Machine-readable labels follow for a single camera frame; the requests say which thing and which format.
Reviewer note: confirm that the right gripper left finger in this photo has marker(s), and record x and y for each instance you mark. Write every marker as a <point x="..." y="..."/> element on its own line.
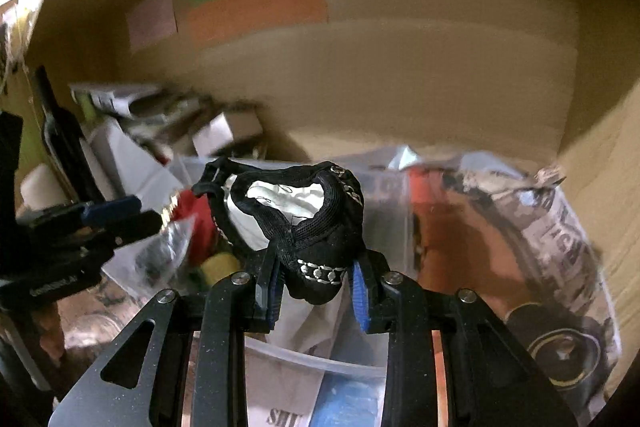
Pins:
<point x="269" y="285"/>

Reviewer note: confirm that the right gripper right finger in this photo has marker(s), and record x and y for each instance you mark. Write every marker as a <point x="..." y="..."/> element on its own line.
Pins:
<point x="369" y="301"/>

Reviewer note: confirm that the red gold drawstring pouch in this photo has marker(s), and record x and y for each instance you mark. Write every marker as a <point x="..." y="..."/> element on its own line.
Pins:
<point x="186" y="206"/>

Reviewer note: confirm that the cream mug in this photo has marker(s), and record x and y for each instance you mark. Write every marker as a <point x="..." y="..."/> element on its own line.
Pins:
<point x="40" y="189"/>

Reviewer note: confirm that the grey item in plastic bag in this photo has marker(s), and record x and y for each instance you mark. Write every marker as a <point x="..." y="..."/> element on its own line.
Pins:
<point x="144" y="268"/>

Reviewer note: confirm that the clear plastic storage box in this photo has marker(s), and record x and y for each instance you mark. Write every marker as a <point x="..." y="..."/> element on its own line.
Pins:
<point x="331" y="330"/>

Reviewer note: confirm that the white plastic sheet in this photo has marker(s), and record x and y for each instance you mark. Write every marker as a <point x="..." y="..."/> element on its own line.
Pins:
<point x="120" y="167"/>

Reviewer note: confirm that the black bottle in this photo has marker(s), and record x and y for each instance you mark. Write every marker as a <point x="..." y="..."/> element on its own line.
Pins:
<point x="63" y="138"/>

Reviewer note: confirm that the white small card box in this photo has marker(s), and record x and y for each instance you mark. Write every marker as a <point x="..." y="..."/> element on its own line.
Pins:
<point x="226" y="129"/>

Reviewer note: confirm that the pink paper note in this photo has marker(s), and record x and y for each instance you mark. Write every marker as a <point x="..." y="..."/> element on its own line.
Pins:
<point x="150" y="22"/>

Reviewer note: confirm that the orange paper note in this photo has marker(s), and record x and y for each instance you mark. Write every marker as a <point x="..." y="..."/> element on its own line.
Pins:
<point x="218" y="21"/>

